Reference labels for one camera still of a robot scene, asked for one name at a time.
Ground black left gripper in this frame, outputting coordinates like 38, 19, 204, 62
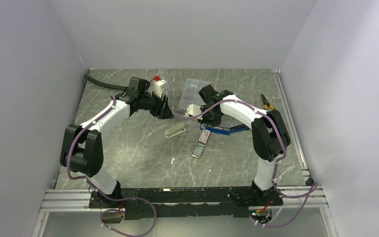
139, 90, 175, 119

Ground blue black stapler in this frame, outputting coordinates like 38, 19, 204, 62
200, 123, 250, 135

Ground small beige white stapler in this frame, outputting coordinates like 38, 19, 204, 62
165, 122, 186, 138

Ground red white staples box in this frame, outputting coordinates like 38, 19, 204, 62
191, 129, 211, 158

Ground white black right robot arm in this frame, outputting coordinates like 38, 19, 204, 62
198, 85, 291, 205

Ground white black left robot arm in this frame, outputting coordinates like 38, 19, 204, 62
60, 76, 174, 207

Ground clear plastic screw organizer box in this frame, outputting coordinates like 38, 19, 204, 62
179, 78, 210, 110

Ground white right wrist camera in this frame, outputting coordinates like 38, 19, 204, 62
186, 104, 202, 117

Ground yellow handled pliers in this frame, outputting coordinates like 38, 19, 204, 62
261, 93, 275, 111

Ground dark corrugated hose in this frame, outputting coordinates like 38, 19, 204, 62
83, 74, 128, 92

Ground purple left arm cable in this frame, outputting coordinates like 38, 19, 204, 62
66, 76, 157, 237

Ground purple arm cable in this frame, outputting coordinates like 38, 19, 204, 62
66, 76, 157, 237
173, 99, 320, 229

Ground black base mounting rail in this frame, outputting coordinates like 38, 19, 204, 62
89, 185, 283, 220

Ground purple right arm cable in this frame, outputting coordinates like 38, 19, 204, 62
173, 99, 320, 229

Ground aluminium frame rail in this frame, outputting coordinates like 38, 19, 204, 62
39, 186, 329, 212

